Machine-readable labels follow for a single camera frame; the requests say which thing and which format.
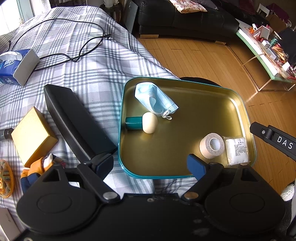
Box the teal handle cream ball massager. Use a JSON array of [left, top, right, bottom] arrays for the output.
[[125, 112, 158, 134]]

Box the grey black small bottle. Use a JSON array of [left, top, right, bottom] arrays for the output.
[[0, 128, 13, 141]]

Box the floral cloth on sofa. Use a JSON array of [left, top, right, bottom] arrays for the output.
[[170, 0, 207, 14]]

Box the light blue face mask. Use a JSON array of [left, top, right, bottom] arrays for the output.
[[134, 82, 179, 120]]

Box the glass coffee table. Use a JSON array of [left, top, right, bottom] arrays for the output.
[[236, 20, 295, 92]]

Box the teal gold metal tray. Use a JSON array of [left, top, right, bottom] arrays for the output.
[[118, 77, 256, 179]]

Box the blue Tempo tissue box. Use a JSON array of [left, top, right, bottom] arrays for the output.
[[0, 49, 40, 86]]

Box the black leather sofa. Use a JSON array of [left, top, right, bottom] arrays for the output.
[[134, 1, 239, 43]]

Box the plaid grey bed cover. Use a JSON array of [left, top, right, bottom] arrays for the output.
[[0, 4, 200, 232]]

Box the black cable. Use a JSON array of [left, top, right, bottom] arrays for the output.
[[6, 17, 112, 71]]

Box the long black box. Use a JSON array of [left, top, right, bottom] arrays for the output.
[[44, 84, 117, 163]]

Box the gold cardboard box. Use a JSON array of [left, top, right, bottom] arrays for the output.
[[11, 107, 58, 168]]

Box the white medical tape roll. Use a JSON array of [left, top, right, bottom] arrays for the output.
[[199, 133, 225, 159]]

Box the orange embroidered pouch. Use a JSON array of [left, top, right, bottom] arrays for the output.
[[0, 160, 15, 198]]

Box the white cardboard box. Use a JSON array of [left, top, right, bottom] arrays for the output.
[[0, 208, 21, 241]]

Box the white gauze packet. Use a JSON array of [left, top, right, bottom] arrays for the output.
[[223, 137, 249, 166]]

